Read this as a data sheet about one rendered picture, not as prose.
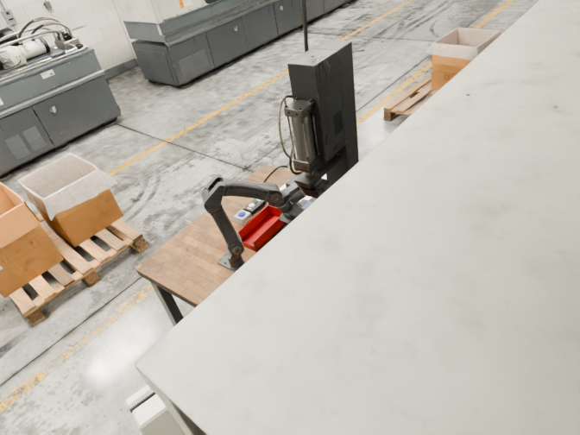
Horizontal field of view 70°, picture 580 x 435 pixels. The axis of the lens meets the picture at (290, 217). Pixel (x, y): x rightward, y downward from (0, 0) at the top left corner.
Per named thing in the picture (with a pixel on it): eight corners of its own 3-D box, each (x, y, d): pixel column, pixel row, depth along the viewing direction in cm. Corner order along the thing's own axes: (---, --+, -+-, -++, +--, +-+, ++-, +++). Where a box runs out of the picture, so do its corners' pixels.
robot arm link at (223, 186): (279, 181, 171) (205, 172, 159) (285, 192, 164) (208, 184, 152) (271, 205, 177) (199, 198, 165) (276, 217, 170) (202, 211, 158)
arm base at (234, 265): (222, 241, 187) (211, 250, 183) (255, 255, 177) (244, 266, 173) (226, 254, 192) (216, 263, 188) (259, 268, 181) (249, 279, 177)
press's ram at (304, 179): (286, 195, 190) (274, 138, 172) (317, 167, 205) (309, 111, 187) (318, 205, 181) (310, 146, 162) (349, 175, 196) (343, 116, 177)
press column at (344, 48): (326, 197, 215) (308, 48, 168) (338, 184, 221) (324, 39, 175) (350, 204, 207) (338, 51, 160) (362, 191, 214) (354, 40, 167)
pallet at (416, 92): (436, 79, 522) (437, 67, 513) (520, 91, 462) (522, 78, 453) (383, 119, 461) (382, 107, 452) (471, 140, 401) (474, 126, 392)
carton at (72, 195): (39, 225, 375) (7, 179, 344) (97, 191, 407) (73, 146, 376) (73, 254, 335) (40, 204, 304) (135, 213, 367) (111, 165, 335)
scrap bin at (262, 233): (237, 243, 197) (234, 234, 193) (269, 213, 211) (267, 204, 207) (256, 252, 190) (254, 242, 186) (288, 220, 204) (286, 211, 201)
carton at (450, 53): (451, 68, 505) (456, 24, 474) (502, 75, 468) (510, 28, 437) (422, 89, 472) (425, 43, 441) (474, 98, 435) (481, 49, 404)
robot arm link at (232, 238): (243, 242, 182) (213, 185, 162) (246, 252, 177) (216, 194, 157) (230, 248, 182) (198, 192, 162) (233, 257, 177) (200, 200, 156)
